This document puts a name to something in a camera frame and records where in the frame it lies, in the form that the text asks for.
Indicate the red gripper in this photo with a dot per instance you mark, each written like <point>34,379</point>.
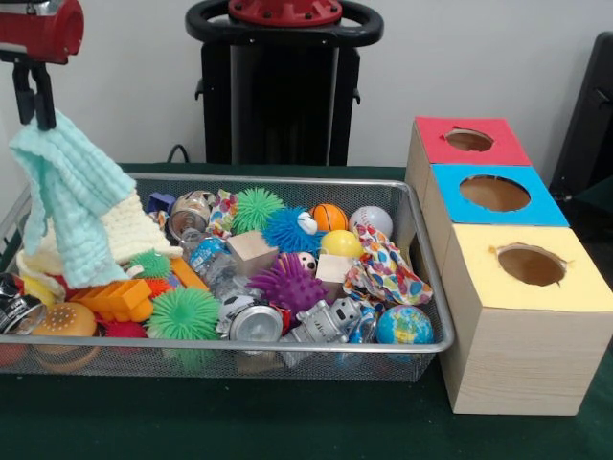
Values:
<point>43,33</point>

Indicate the mint green waffle cloth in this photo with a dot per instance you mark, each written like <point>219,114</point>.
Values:
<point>72,191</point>

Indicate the shallow metal mesh bin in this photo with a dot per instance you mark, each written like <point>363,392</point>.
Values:
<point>287,369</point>

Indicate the wooden box with three holes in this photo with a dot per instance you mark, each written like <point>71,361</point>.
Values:
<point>527,364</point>

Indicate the cream waffle cloth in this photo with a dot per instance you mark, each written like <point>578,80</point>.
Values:
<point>139,230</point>

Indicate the orange plastic block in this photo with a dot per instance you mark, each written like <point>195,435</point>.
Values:
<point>117,297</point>

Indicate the toy burger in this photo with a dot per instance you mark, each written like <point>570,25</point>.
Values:
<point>64,318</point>

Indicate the green spiky ball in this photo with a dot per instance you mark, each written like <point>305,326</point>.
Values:
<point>184,314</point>

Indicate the blue spiky ball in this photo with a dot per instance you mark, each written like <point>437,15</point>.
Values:
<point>285,230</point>

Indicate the purple spiky ball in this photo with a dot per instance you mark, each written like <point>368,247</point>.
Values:
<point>292,287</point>

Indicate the white baseball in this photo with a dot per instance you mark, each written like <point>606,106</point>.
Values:
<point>371,220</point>

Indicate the silver toy robot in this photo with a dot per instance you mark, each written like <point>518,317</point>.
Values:
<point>321,323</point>

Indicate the dark green table cloth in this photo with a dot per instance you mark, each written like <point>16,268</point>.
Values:
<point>598,191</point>
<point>239,421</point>

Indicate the colourful heart print cloth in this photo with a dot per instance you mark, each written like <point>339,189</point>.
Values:
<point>388,278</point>

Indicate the globe print ball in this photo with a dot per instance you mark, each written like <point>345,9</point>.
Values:
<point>404,326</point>

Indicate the black upright panel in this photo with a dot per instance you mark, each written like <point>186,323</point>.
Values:
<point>589,120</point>

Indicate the black and red robot pedestal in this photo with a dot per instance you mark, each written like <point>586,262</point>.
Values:
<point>287,96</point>

